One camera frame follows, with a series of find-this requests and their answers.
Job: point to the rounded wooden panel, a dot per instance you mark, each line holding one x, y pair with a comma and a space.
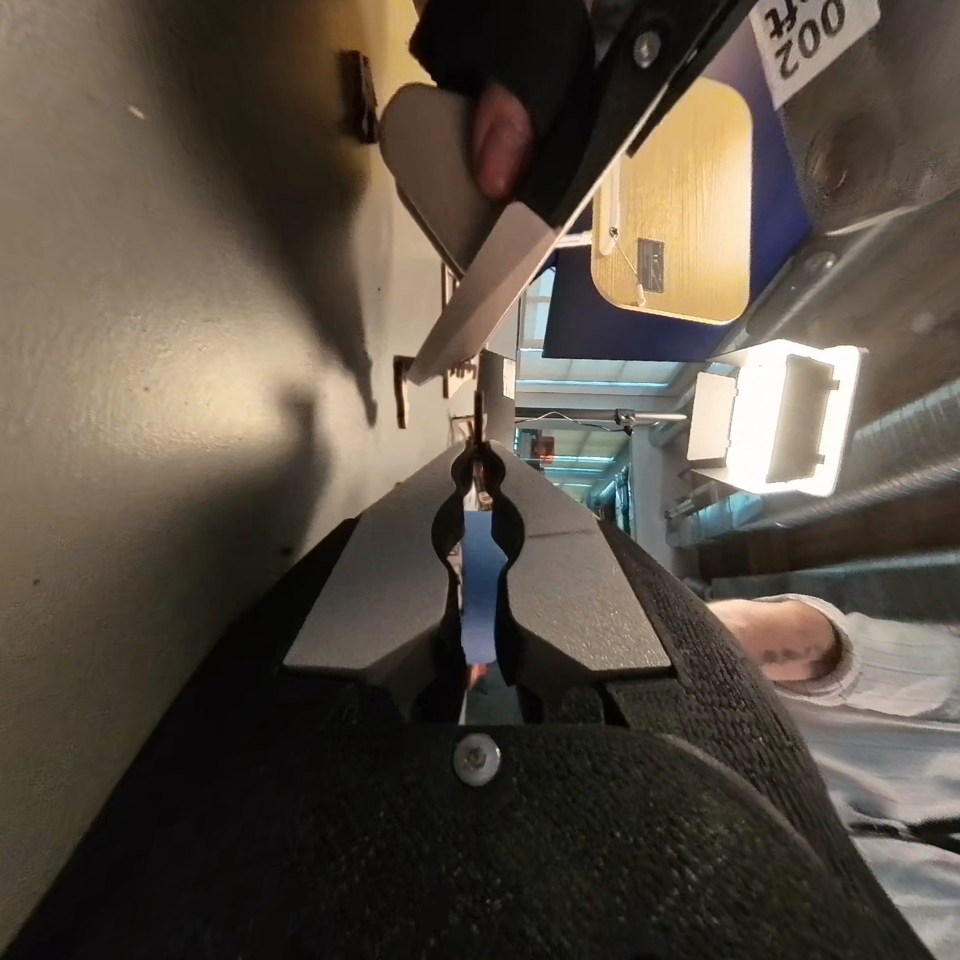
675, 202

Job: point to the toothed wooden rod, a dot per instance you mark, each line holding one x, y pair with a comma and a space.
477, 420

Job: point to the dark blue partition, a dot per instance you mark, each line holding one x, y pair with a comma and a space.
780, 195

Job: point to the bright ceiling light fixture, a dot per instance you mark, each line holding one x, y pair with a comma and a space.
780, 420

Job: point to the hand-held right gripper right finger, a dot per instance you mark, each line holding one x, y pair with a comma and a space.
585, 600

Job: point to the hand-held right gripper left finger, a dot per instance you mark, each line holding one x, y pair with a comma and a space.
375, 592

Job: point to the person's left hand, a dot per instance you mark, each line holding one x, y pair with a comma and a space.
501, 150

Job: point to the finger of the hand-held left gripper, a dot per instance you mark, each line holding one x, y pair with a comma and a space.
487, 285

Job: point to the another person's forearm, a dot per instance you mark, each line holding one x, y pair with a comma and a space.
787, 637

